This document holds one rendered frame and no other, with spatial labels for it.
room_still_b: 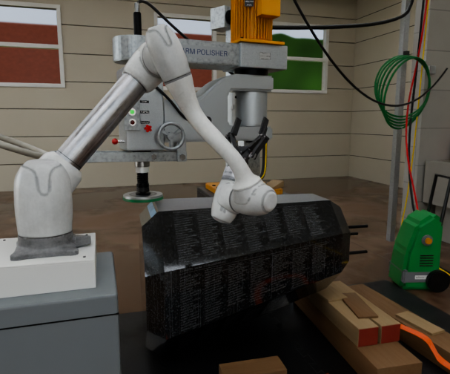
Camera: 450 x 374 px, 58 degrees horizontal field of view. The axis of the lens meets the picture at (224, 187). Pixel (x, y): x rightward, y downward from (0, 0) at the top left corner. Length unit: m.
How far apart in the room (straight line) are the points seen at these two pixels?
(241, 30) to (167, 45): 1.08
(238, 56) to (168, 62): 0.98
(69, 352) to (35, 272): 0.24
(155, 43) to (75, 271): 0.75
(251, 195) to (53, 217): 0.61
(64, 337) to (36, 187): 0.42
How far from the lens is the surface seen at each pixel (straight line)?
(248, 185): 1.36
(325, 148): 9.60
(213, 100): 2.26
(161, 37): 1.41
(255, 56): 2.37
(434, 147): 4.99
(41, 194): 1.27
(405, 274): 3.42
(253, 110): 2.38
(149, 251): 2.04
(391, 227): 4.70
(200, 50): 2.25
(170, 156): 2.22
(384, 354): 2.29
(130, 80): 1.53
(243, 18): 2.44
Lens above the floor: 1.27
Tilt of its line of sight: 9 degrees down
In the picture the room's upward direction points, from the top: straight up
